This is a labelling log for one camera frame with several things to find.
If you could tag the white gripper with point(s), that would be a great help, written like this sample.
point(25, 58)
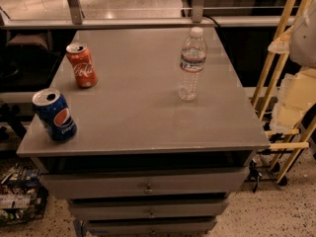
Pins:
point(304, 41)

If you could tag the clear plastic water bottle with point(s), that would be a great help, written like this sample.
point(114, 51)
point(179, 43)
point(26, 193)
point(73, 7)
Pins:
point(192, 60)

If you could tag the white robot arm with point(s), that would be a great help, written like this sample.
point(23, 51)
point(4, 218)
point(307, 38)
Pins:
point(299, 41)

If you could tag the yellow wooden rack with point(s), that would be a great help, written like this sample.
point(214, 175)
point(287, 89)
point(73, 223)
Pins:
point(286, 147)

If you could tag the top grey drawer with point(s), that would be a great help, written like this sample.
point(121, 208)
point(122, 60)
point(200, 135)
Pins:
point(158, 183)

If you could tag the grey drawer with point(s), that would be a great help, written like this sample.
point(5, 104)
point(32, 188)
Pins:
point(150, 209)
point(158, 183)
point(151, 227)

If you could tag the middle grey drawer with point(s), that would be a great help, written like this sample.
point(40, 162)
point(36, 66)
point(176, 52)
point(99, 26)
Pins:
point(150, 209)

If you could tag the bottom grey drawer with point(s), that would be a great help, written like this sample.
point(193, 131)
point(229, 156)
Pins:
point(151, 227)

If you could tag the grey drawer cabinet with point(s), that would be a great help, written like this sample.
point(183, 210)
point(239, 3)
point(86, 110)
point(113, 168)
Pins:
point(133, 121)

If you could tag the orange Coca-Cola can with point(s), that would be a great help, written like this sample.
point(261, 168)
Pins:
point(80, 58)

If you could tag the blue Pepsi can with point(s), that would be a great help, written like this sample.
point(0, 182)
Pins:
point(52, 110)

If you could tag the box of snack packets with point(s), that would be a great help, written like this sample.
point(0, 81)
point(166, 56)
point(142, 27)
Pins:
point(22, 197)

